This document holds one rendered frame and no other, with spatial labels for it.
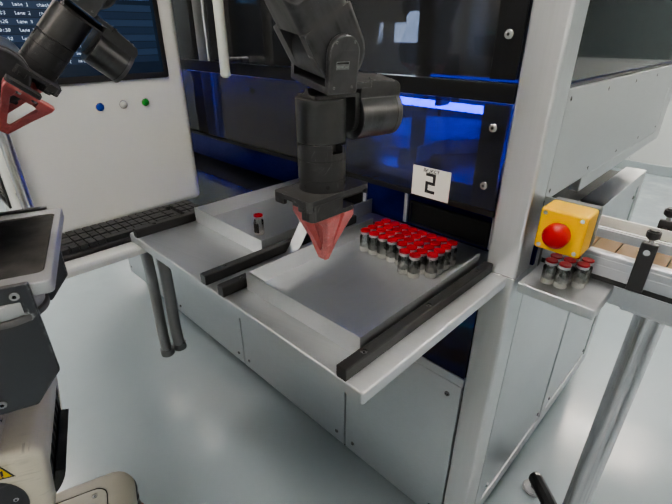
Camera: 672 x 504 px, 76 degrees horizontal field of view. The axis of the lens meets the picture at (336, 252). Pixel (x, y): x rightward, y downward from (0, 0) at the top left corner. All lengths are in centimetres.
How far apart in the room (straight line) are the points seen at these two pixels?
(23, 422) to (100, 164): 77
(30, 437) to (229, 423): 109
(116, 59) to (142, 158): 58
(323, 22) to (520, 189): 47
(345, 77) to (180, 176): 103
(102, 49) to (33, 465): 61
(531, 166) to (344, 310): 38
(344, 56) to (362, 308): 40
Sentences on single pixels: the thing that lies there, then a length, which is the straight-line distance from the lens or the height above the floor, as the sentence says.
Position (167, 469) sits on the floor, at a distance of 169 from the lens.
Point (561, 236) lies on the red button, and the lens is 75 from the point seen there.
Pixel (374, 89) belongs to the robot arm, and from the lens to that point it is 53.
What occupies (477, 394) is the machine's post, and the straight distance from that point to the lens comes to 103.
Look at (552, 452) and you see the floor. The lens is 179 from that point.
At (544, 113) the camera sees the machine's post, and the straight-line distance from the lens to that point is 76.
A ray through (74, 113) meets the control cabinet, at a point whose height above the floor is 110.
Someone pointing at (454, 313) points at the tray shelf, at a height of 88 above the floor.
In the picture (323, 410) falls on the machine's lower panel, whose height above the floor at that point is 17.
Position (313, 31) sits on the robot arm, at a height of 128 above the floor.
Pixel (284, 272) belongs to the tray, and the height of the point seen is 88.
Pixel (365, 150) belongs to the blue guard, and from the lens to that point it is 96.
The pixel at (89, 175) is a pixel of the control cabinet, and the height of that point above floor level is 94.
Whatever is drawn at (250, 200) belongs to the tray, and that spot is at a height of 89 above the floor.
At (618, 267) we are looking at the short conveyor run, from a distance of 90.
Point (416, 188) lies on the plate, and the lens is 89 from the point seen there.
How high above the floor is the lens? 128
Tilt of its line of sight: 27 degrees down
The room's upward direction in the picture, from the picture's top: straight up
